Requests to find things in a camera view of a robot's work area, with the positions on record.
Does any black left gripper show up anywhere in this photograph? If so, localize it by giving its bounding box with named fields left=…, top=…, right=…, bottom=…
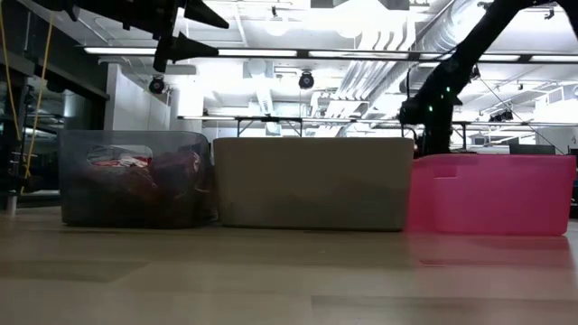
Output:
left=80, top=0, right=230, bottom=73

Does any silver ventilation duct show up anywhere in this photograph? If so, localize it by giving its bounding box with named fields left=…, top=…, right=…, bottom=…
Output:
left=399, top=0, right=502, bottom=95

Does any pink translucent plastic bin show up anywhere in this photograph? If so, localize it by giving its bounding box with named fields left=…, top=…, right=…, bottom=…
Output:
left=406, top=153, right=577, bottom=237

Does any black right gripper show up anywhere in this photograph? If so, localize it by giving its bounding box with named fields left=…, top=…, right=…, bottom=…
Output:
left=399, top=92, right=457, bottom=158

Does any light grey plastic bin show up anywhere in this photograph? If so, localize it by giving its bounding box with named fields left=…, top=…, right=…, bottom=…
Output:
left=212, top=136, right=415, bottom=232

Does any black framed background table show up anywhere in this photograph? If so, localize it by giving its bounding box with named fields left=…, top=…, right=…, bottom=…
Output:
left=452, top=119, right=470, bottom=154
left=236, top=116, right=304, bottom=138

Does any white round ceiling lamp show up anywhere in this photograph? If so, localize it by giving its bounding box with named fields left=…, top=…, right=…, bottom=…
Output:
left=265, top=15, right=290, bottom=38

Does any dark shelf rack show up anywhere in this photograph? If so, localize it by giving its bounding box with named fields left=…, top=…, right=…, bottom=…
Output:
left=0, top=85, right=62, bottom=211

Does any black monitor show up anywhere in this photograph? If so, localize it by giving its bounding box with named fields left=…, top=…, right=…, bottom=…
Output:
left=508, top=144, right=556, bottom=156

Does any long ceiling light strip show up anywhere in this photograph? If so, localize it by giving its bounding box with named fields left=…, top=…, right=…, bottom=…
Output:
left=83, top=46, right=578, bottom=63

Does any smoky grey translucent plastic bin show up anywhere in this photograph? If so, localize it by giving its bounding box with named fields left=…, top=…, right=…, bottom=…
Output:
left=58, top=129, right=218, bottom=229

